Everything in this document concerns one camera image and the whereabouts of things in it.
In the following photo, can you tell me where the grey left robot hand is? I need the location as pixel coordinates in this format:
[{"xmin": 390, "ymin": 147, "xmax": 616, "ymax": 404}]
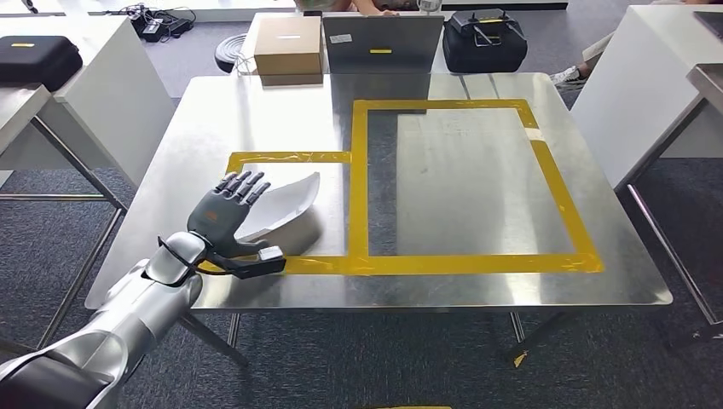
[{"xmin": 187, "ymin": 170, "xmax": 272, "ymax": 260}]

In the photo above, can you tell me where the white curved plastic part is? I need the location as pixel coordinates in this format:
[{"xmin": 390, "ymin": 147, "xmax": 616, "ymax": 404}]
[{"xmin": 234, "ymin": 171, "xmax": 321, "ymax": 243}]

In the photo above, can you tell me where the stainless steel workbench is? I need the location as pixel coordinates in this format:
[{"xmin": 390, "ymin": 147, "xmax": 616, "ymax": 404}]
[{"xmin": 84, "ymin": 72, "xmax": 674, "ymax": 368}]

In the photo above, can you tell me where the white desk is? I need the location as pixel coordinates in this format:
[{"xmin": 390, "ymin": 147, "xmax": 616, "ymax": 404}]
[
  {"xmin": 0, "ymin": 15, "xmax": 176, "ymax": 187},
  {"xmin": 570, "ymin": 4, "xmax": 723, "ymax": 190}
]

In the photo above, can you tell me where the black round stool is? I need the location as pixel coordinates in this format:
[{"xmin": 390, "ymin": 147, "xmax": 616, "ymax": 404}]
[{"xmin": 214, "ymin": 32, "xmax": 250, "ymax": 74}]

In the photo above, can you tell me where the brown cardboard box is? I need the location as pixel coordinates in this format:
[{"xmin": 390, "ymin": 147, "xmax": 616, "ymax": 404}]
[{"xmin": 253, "ymin": 15, "xmax": 325, "ymax": 87}]

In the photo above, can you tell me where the black power adapters bundle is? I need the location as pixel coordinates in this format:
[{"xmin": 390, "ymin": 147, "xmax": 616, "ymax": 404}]
[{"xmin": 121, "ymin": 3, "xmax": 196, "ymax": 43}]

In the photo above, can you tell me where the stainless steel table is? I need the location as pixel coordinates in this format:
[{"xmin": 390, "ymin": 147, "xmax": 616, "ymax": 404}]
[
  {"xmin": 616, "ymin": 63, "xmax": 723, "ymax": 343},
  {"xmin": 0, "ymin": 83, "xmax": 128, "ymax": 351}
]

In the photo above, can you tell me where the black zip case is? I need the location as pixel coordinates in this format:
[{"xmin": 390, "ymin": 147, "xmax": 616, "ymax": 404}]
[{"xmin": 0, "ymin": 35, "xmax": 84, "ymax": 93}]

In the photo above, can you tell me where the grey laptop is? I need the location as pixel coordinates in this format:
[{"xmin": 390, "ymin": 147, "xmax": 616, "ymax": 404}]
[{"xmin": 321, "ymin": 14, "xmax": 446, "ymax": 76}]

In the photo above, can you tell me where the person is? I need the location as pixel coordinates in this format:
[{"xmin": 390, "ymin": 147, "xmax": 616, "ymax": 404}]
[
  {"xmin": 299, "ymin": 0, "xmax": 396, "ymax": 17},
  {"xmin": 550, "ymin": 31, "xmax": 616, "ymax": 89}
]

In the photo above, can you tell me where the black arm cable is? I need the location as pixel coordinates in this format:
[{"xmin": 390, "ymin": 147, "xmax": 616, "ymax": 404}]
[{"xmin": 157, "ymin": 235, "xmax": 227, "ymax": 278}]

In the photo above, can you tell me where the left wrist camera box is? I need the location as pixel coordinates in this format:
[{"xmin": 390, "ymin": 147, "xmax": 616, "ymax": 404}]
[{"xmin": 205, "ymin": 245, "xmax": 287, "ymax": 280}]

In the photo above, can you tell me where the black case with straps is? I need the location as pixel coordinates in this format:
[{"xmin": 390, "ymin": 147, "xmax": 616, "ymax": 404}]
[{"xmin": 442, "ymin": 8, "xmax": 529, "ymax": 74}]

